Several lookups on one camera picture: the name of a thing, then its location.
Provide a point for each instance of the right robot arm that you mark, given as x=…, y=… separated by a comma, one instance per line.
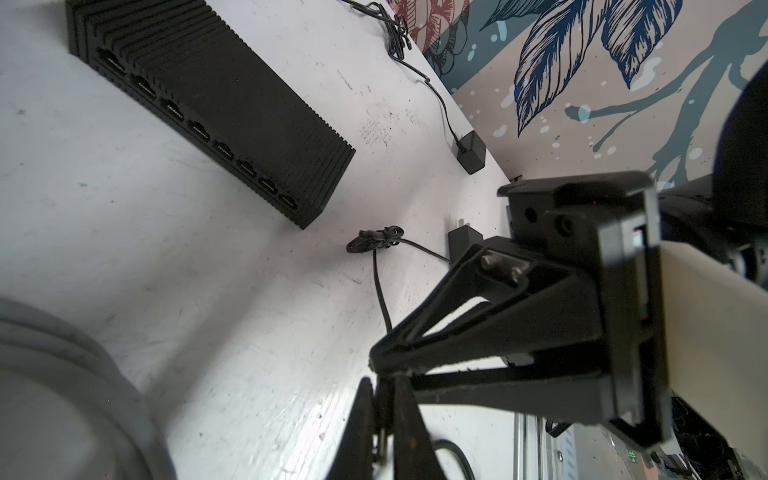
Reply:
x=714, y=279

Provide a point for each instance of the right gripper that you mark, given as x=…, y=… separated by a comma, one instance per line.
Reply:
x=598, y=272

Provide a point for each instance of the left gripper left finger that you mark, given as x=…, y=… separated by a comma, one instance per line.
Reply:
x=354, y=458

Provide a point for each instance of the ribbed black network switch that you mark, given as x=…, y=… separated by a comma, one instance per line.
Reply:
x=182, y=62

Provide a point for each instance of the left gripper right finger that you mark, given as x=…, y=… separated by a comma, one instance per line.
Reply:
x=414, y=456

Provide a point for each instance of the right black power adapter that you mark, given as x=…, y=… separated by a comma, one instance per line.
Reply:
x=470, y=149

